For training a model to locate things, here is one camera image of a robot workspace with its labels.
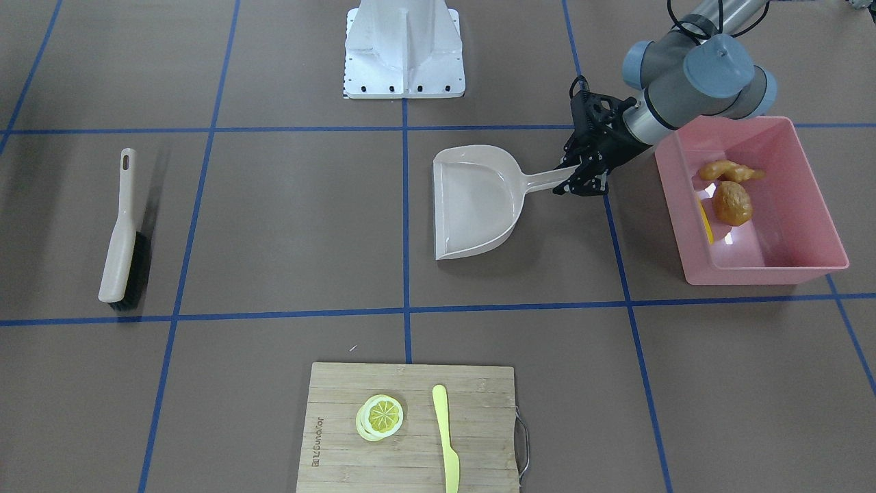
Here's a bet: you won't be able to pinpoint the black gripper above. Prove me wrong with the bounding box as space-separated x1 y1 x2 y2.
553 94 641 197

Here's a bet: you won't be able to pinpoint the beige plastic dustpan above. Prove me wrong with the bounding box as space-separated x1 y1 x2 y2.
433 144 573 261

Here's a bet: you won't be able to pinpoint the yellow toy corn cob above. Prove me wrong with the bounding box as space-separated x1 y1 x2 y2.
697 199 714 244

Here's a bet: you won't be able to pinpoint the tan toy ginger root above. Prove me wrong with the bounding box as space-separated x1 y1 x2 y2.
697 160 764 184

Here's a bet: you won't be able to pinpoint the brown toy potato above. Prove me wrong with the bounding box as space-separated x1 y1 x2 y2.
711 181 753 227

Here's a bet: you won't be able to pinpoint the beige hand brush black bristles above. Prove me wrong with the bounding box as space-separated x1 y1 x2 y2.
98 147 151 312

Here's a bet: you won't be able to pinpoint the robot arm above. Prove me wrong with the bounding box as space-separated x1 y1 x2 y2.
553 1 778 197

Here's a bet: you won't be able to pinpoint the pink plastic bin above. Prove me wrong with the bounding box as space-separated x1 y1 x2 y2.
654 116 850 285

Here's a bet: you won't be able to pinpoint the yellow plastic toy knife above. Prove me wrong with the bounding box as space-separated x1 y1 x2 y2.
432 384 462 492

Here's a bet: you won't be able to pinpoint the yellow toy lemon slices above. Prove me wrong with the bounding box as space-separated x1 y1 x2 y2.
355 395 404 441

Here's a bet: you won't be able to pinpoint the wooden cutting board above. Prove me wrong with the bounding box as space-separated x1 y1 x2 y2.
295 362 520 492

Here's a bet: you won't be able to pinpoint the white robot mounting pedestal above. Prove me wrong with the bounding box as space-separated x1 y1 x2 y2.
342 1 466 99

